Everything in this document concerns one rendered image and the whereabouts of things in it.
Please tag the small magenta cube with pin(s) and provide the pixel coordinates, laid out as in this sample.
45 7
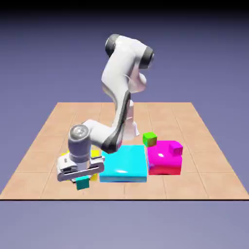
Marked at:
176 150

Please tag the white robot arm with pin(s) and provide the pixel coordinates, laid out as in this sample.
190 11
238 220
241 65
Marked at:
118 81

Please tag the large magenta box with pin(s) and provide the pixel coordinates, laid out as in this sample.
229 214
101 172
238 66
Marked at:
164 161

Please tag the small teal cube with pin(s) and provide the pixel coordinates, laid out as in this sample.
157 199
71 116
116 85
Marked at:
82 183

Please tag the large yellow box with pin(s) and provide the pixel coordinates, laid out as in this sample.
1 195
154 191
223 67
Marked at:
94 153

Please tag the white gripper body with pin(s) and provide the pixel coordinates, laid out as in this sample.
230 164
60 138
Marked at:
81 171

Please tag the large cyan box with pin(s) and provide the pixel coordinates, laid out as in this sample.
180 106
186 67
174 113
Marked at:
124 163

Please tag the small green cube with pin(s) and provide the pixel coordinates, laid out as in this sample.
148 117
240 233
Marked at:
149 139

